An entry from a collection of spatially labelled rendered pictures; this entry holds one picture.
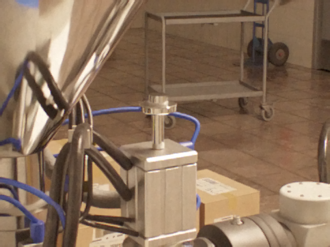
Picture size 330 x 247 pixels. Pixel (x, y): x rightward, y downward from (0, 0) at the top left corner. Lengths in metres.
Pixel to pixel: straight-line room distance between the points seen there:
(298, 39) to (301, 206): 8.39
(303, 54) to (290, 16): 0.45
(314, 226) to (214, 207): 2.74
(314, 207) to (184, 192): 0.26
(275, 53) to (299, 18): 0.46
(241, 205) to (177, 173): 3.06
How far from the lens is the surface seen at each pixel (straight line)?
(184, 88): 6.89
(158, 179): 0.64
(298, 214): 0.90
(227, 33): 10.37
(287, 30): 9.41
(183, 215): 0.67
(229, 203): 3.66
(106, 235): 3.39
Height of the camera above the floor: 1.59
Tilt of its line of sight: 14 degrees down
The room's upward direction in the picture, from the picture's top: straight up
